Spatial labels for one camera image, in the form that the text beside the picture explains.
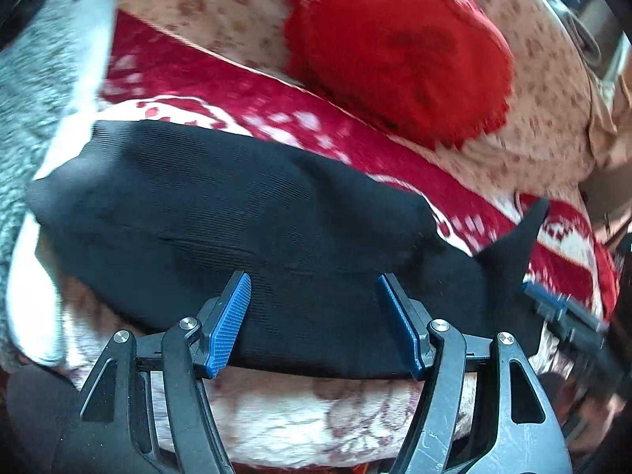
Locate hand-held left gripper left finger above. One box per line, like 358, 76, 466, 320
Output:
77, 271, 252, 474

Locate grey fluffy blanket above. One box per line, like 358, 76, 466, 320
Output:
0, 0, 118, 371

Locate white floral plush blanket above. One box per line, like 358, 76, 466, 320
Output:
8, 217, 574, 470

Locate black pants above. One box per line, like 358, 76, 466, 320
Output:
26, 119, 551, 381

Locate beige floral bed sheet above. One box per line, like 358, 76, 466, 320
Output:
113, 0, 621, 203

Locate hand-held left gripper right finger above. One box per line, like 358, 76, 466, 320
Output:
377, 273, 574, 474

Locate red round cushion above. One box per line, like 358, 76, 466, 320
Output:
283, 0, 516, 152

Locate red white patterned blanket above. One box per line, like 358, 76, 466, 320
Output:
98, 9, 621, 322

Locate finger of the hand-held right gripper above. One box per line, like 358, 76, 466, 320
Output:
521, 281, 624, 399

